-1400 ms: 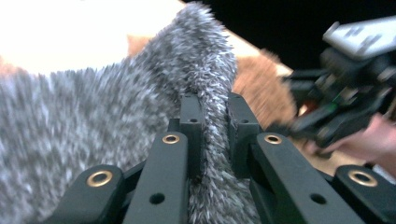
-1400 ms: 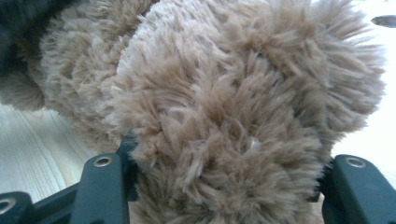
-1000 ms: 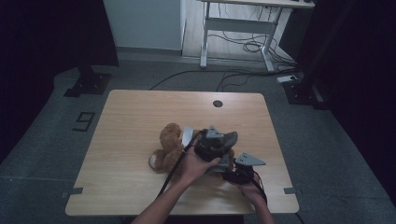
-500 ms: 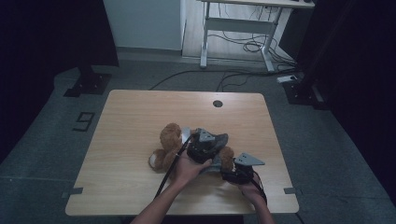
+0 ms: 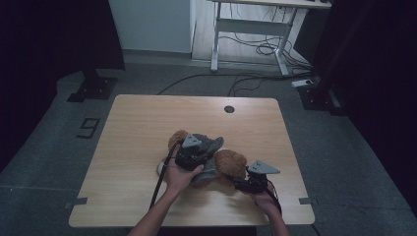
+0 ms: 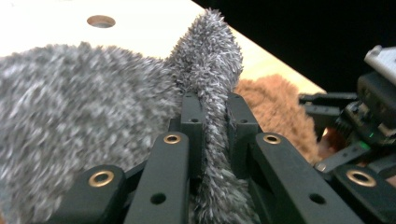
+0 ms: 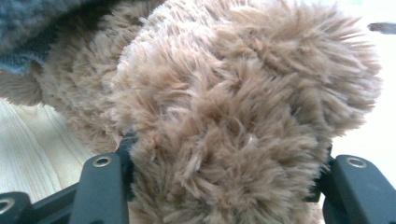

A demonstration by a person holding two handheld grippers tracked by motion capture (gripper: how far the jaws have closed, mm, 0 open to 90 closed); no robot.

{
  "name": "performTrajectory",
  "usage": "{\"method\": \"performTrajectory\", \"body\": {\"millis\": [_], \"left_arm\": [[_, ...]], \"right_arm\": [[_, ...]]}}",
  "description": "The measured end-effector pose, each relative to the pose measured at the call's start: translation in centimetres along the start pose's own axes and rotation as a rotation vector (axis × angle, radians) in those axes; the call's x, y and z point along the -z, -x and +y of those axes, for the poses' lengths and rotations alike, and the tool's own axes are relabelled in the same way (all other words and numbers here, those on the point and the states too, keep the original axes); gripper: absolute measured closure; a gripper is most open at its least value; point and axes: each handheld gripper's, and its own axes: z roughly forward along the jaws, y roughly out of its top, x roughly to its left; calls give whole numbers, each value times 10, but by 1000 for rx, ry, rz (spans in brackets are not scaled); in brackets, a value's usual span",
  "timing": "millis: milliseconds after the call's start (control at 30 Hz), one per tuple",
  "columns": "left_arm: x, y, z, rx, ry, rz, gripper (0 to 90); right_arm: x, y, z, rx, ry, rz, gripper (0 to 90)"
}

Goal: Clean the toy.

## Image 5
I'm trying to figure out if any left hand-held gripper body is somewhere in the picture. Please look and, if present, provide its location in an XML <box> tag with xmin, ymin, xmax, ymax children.
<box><xmin>174</xmin><ymin>133</ymin><xmax>211</xmax><ymax>173</ymax></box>

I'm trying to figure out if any person's right hand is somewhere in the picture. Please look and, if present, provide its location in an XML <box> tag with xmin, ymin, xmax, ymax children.
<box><xmin>250</xmin><ymin>188</ymin><xmax>280</xmax><ymax>214</ymax></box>

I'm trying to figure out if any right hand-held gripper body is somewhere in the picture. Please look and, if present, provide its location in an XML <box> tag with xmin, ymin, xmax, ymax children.
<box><xmin>233</xmin><ymin>159</ymin><xmax>281</xmax><ymax>195</ymax></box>

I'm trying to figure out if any person's left hand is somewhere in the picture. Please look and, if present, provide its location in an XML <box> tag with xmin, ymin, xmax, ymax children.
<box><xmin>163</xmin><ymin>156</ymin><xmax>205</xmax><ymax>197</ymax></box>

